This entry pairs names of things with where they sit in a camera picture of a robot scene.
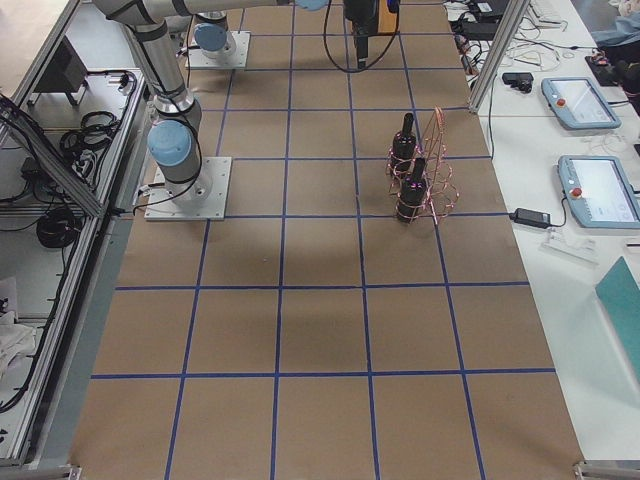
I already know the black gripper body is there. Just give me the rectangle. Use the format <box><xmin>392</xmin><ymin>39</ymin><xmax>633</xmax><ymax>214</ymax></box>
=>
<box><xmin>343</xmin><ymin>0</ymin><xmax>378</xmax><ymax>36</ymax></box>

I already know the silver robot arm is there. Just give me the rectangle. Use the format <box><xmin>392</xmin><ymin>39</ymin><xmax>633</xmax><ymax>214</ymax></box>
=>
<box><xmin>95</xmin><ymin>0</ymin><xmax>400</xmax><ymax>118</ymax></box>
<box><xmin>193</xmin><ymin>11</ymin><xmax>236</xmax><ymax>59</ymax></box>

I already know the wooden tray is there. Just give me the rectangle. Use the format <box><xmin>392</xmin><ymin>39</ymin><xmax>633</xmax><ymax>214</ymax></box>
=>
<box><xmin>376</xmin><ymin>0</ymin><xmax>400</xmax><ymax>36</ymax></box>

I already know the dark wine bottle far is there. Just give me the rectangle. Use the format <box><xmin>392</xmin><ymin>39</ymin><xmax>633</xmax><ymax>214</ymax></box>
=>
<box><xmin>389</xmin><ymin>112</ymin><xmax>416</xmax><ymax>176</ymax></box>

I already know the dark wine bottle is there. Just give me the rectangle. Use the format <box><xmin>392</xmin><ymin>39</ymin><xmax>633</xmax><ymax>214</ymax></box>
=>
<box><xmin>389</xmin><ymin>112</ymin><xmax>416</xmax><ymax>176</ymax></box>
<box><xmin>396</xmin><ymin>157</ymin><xmax>427</xmax><ymax>223</ymax></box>

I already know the dark wine bottle near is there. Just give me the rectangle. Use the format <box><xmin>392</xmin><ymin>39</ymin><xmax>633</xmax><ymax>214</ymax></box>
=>
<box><xmin>396</xmin><ymin>157</ymin><xmax>427</xmax><ymax>223</ymax></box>

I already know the black handheld device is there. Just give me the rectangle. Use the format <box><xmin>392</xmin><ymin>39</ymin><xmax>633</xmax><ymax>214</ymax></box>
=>
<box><xmin>502</xmin><ymin>72</ymin><xmax>533</xmax><ymax>94</ymax></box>

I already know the far teach pendant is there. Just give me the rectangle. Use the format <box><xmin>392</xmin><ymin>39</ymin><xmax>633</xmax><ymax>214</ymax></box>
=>
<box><xmin>541</xmin><ymin>77</ymin><xmax>621</xmax><ymax>130</ymax></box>

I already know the teach pendant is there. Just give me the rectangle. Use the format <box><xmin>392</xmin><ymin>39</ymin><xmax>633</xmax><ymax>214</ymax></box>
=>
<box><xmin>557</xmin><ymin>155</ymin><xmax>639</xmax><ymax>229</ymax></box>
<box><xmin>541</xmin><ymin>77</ymin><xmax>621</xmax><ymax>130</ymax></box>

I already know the black power adapter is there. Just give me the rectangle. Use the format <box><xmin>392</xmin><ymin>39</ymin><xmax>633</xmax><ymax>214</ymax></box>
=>
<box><xmin>509</xmin><ymin>208</ymin><xmax>551</xmax><ymax>229</ymax></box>

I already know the near teach pendant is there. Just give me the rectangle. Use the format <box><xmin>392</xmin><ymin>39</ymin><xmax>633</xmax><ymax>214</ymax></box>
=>
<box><xmin>557</xmin><ymin>155</ymin><xmax>639</xmax><ymax>229</ymax></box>

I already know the clear acrylic stand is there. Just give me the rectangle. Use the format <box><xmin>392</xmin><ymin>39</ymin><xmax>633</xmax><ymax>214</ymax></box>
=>
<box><xmin>541</xmin><ymin>229</ymin><xmax>599</xmax><ymax>265</ymax></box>

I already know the teal board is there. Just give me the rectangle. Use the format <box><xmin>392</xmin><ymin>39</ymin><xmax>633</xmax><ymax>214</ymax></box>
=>
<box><xmin>596</xmin><ymin>257</ymin><xmax>640</xmax><ymax>376</ymax></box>

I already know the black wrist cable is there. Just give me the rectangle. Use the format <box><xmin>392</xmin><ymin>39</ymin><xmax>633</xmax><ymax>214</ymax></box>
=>
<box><xmin>322</xmin><ymin>0</ymin><xmax>402</xmax><ymax>74</ymax></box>

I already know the aluminium frame post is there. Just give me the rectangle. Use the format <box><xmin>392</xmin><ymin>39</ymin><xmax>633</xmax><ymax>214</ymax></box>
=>
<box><xmin>468</xmin><ymin>0</ymin><xmax>530</xmax><ymax>114</ymax></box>

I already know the copper wire bottle basket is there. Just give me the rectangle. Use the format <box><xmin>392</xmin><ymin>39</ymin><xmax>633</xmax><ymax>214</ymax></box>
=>
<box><xmin>386</xmin><ymin>107</ymin><xmax>459</xmax><ymax>223</ymax></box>

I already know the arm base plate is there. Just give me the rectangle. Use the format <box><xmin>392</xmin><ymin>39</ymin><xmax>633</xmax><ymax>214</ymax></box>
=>
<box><xmin>187</xmin><ymin>31</ymin><xmax>250</xmax><ymax>70</ymax></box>
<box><xmin>144</xmin><ymin>157</ymin><xmax>232</xmax><ymax>221</ymax></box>

